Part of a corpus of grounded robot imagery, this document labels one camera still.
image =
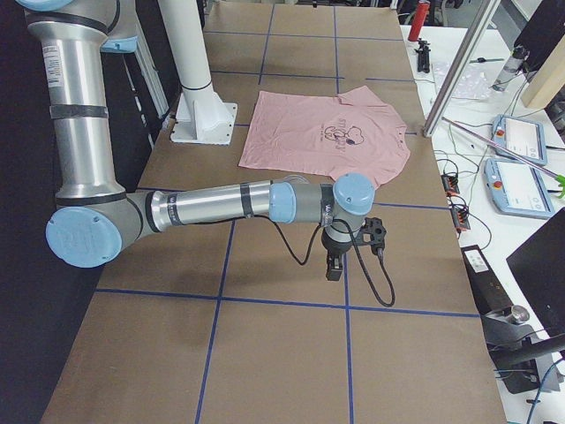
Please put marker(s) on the red water bottle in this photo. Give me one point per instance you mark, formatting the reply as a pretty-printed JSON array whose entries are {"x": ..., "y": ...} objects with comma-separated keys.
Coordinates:
[{"x": 419, "y": 19}]

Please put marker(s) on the black folded tripod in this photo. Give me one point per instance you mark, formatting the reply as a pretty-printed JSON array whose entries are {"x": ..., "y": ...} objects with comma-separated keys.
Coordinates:
[{"x": 423, "y": 56}]

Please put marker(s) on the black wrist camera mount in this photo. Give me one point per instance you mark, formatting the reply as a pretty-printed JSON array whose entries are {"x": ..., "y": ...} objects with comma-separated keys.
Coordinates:
[{"x": 372, "y": 233}]

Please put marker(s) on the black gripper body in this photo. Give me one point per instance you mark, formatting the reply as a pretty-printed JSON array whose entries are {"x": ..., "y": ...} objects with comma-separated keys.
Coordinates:
[{"x": 332, "y": 248}]

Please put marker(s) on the pink printed t-shirt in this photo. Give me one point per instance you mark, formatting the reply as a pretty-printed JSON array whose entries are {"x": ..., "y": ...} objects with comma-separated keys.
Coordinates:
[{"x": 329, "y": 136}]

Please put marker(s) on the black orange connector strip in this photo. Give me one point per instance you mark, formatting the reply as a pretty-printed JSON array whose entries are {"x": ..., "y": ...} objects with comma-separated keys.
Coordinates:
[{"x": 458, "y": 206}]

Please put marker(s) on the teach pendant tablet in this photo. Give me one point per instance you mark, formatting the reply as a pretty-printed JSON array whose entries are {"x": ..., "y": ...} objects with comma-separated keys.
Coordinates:
[
  {"x": 517, "y": 189},
  {"x": 523, "y": 137}
]

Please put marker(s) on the near teach pendant tablet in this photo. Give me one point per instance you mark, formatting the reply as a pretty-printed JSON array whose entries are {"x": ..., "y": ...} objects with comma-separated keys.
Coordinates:
[{"x": 517, "y": 189}]

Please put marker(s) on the black monitor near right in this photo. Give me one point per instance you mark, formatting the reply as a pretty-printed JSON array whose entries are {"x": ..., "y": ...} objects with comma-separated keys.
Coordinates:
[{"x": 538, "y": 268}]

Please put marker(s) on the black monitor stand clamp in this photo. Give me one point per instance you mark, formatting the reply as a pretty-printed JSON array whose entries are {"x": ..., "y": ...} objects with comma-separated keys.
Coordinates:
[{"x": 521, "y": 357}]

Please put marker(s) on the far teach pendant tablet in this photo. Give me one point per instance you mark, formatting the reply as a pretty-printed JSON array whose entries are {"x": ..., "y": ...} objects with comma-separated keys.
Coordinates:
[{"x": 523, "y": 137}]

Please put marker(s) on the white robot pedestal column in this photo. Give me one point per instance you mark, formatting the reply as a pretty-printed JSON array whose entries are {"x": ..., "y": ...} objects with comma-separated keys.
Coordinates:
[{"x": 202, "y": 117}]

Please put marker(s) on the clear drinking bottle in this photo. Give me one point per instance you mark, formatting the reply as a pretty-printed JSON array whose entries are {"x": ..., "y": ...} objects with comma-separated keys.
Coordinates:
[{"x": 511, "y": 68}]

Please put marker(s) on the aluminium frame post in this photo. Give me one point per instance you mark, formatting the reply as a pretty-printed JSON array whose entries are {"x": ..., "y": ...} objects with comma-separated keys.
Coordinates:
[{"x": 469, "y": 43}]

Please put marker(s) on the black box with label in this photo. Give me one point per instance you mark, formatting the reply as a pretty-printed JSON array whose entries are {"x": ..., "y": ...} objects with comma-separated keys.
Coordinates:
[{"x": 487, "y": 290}]

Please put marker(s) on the long reacher grabber stick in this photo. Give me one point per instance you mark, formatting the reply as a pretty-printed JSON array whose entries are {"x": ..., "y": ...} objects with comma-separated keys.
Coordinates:
[{"x": 557, "y": 177}]

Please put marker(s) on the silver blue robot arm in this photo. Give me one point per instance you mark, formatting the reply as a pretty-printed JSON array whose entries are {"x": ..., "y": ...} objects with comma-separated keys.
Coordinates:
[{"x": 96, "y": 219}]

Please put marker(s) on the clear plastic bag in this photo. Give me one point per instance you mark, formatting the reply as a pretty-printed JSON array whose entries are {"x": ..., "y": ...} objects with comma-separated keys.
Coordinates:
[{"x": 473, "y": 84}]

